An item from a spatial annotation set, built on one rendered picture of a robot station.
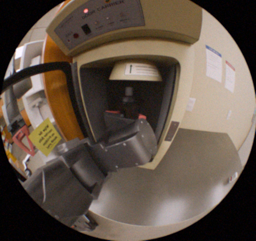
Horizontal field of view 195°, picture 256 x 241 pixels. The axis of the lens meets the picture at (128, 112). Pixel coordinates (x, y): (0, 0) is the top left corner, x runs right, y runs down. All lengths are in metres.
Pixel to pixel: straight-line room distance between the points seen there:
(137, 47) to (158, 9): 0.09
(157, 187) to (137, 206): 0.12
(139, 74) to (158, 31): 0.10
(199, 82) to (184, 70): 0.54
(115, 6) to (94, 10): 0.04
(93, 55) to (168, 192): 0.56
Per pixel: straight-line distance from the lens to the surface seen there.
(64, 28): 0.23
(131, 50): 0.17
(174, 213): 0.45
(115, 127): 0.18
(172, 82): 0.19
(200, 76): 0.71
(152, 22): 0.15
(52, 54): 0.32
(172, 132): 0.21
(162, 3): 0.15
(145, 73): 0.18
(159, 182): 0.42
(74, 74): 0.28
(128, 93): 0.26
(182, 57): 0.17
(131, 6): 0.15
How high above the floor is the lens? 1.33
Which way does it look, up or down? 28 degrees down
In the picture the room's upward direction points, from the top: straight up
